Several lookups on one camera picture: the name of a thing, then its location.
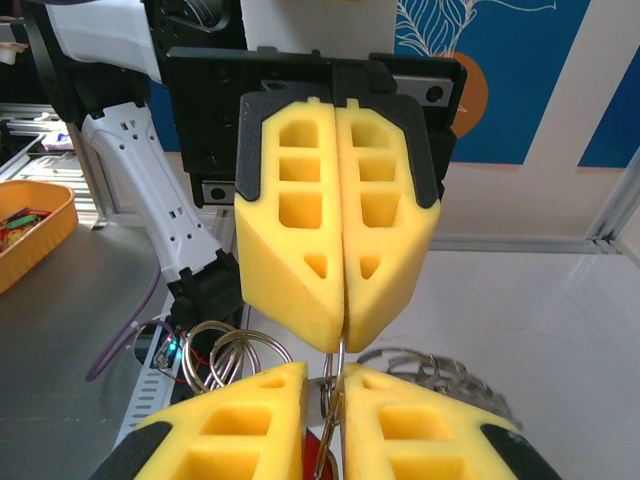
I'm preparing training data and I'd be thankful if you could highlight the orange plastic tray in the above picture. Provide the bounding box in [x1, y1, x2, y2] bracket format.
[0, 180, 80, 296]

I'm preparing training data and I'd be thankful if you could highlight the white slotted cable duct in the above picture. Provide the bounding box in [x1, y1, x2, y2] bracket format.
[118, 367, 176, 447]

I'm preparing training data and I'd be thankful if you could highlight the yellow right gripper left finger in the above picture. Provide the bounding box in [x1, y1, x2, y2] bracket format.
[91, 361, 310, 480]

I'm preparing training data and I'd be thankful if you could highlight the left controller board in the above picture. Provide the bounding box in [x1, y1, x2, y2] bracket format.
[157, 337, 184, 374]

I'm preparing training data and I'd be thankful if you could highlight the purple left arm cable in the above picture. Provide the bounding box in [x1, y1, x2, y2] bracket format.
[84, 269, 164, 384]

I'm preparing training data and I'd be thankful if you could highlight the aluminium side rail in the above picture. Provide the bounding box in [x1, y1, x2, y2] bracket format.
[427, 234, 626, 257]

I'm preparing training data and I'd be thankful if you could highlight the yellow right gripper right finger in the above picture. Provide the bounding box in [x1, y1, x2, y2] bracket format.
[339, 361, 565, 480]

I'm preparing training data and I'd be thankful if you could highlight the aluminium corner post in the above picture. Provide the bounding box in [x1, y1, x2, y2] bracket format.
[592, 168, 640, 256]

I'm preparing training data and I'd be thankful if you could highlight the blue floral wall panel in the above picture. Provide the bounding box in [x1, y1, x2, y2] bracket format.
[394, 0, 592, 165]
[577, 99, 640, 169]

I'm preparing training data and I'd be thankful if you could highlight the small red cylinder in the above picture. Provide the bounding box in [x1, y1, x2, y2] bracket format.
[299, 429, 342, 480]

